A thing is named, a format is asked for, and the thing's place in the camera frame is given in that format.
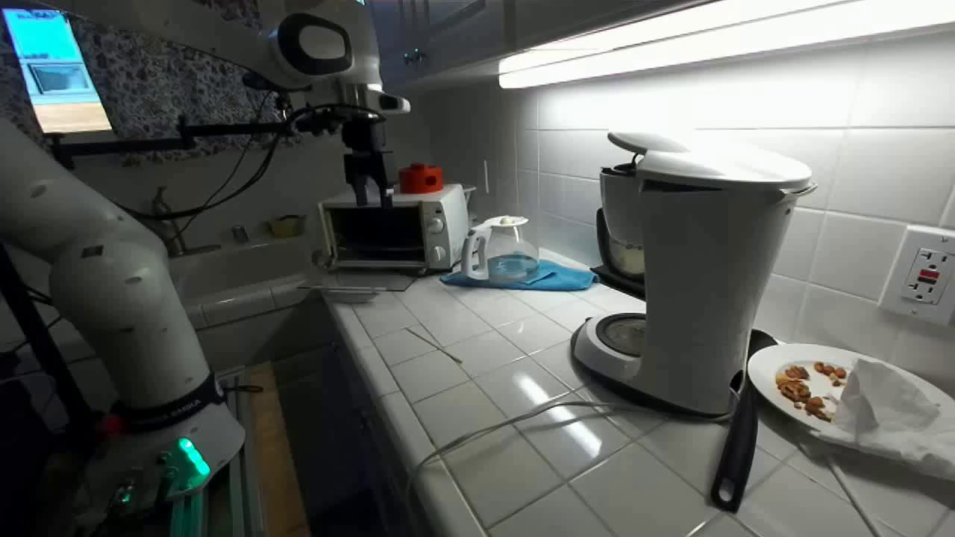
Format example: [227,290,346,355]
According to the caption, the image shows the brown food pieces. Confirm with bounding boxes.
[774,361,851,423]

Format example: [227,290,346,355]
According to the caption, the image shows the white plate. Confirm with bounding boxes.
[748,341,955,441]

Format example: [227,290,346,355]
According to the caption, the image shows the robot base green light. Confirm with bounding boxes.
[72,400,252,537]

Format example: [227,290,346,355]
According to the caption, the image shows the white crumpled napkin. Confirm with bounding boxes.
[815,355,955,485]

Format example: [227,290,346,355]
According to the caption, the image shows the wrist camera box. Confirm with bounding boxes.
[361,87,415,120]

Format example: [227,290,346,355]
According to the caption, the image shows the glass carafe white handle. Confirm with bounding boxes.
[460,211,545,290]

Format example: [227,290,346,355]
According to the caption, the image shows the black utensil handle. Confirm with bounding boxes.
[707,329,783,517]

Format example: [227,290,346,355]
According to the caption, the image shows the white sink basin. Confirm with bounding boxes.
[161,236,336,336]

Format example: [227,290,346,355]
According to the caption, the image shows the floral patterned curtain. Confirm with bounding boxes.
[0,12,303,144]

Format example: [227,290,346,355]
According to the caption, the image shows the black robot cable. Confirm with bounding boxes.
[128,102,346,248]

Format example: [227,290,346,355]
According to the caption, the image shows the under cabinet light strip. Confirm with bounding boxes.
[497,0,955,91]

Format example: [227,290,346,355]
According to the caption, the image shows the wall kitchen cabinet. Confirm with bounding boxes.
[361,0,721,87]

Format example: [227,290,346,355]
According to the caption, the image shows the white power cable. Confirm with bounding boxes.
[401,394,639,500]

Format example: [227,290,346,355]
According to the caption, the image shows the white drip coffee maker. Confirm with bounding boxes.
[570,129,818,417]

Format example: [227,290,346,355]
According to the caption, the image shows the white wall power outlet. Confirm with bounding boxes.
[877,224,955,329]

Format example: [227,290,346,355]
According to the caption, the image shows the black stand pole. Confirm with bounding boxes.
[0,241,103,457]

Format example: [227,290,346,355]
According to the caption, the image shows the thin stick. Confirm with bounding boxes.
[404,324,467,366]

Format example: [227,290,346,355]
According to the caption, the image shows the white toaster oven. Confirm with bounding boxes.
[318,181,477,276]

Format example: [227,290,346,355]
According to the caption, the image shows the blue cloth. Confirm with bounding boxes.
[439,260,601,296]

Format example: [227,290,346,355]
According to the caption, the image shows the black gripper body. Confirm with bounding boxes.
[342,115,395,188]

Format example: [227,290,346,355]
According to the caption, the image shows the yellow sponge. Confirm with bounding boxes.
[263,211,312,241]

